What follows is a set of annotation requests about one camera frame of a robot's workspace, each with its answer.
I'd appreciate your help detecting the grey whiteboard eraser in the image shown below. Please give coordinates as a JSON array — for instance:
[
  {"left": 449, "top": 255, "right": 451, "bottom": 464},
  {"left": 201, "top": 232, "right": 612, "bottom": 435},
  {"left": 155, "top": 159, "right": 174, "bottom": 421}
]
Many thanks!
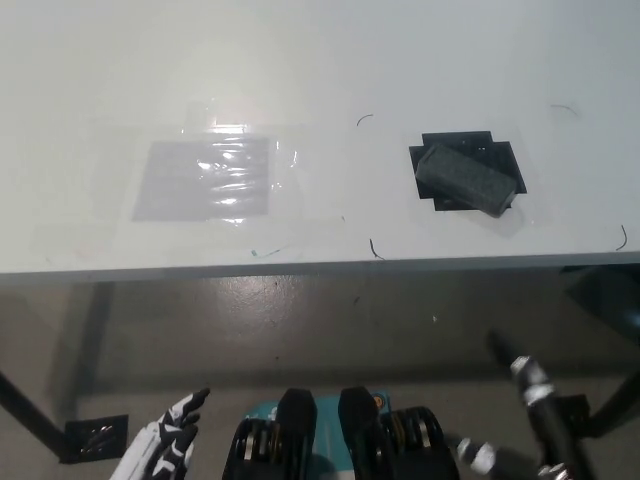
[{"left": 415, "top": 143, "right": 519, "bottom": 220}]

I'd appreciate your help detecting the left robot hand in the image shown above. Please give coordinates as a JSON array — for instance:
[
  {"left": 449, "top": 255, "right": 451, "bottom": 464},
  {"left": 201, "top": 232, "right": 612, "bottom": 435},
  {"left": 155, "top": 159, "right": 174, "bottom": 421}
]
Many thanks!
[{"left": 117, "top": 387, "right": 212, "bottom": 480}]

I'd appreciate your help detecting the black table leg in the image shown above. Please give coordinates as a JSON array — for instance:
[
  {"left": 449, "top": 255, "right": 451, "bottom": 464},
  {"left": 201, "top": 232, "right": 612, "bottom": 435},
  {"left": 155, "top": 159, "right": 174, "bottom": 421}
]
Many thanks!
[
  {"left": 0, "top": 368, "right": 67, "bottom": 452},
  {"left": 588, "top": 367, "right": 640, "bottom": 437}
]

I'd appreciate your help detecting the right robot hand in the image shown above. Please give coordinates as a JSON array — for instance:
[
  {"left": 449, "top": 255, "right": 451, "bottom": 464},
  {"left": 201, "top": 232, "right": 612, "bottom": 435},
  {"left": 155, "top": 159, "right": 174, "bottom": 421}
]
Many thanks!
[{"left": 456, "top": 329, "right": 604, "bottom": 480}]

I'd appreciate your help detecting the black tape marked spot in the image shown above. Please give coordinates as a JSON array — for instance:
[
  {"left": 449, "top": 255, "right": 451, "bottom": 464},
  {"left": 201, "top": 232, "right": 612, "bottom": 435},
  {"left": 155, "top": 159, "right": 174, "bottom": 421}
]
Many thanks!
[{"left": 408, "top": 130, "right": 530, "bottom": 213}]

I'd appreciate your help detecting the grey rectangle under clear tape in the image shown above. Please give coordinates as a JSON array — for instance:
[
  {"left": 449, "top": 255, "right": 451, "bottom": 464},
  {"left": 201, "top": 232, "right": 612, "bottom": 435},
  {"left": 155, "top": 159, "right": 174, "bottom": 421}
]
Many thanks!
[{"left": 130, "top": 137, "right": 273, "bottom": 223}]

